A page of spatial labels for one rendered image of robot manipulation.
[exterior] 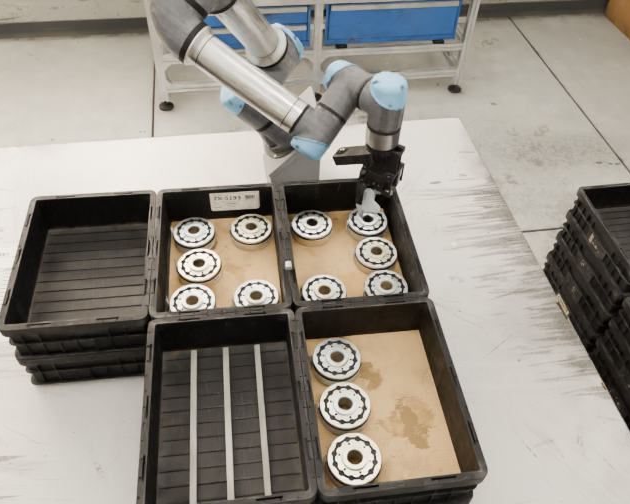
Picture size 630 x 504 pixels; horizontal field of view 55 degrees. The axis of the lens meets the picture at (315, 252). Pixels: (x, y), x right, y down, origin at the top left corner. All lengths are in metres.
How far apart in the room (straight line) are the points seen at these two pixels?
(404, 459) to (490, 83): 2.96
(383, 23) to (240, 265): 2.17
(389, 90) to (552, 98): 2.71
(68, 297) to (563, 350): 1.20
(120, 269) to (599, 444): 1.17
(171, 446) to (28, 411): 0.40
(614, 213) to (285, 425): 1.56
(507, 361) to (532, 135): 2.14
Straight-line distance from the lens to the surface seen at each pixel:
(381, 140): 1.31
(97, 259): 1.57
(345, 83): 1.32
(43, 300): 1.53
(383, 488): 1.10
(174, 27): 1.35
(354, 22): 3.37
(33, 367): 1.49
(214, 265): 1.46
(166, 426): 1.27
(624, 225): 2.38
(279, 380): 1.30
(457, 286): 1.68
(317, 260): 1.50
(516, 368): 1.57
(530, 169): 3.30
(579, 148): 3.55
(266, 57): 1.66
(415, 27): 3.48
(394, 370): 1.33
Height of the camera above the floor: 1.95
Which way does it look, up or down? 48 degrees down
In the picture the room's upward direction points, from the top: 3 degrees clockwise
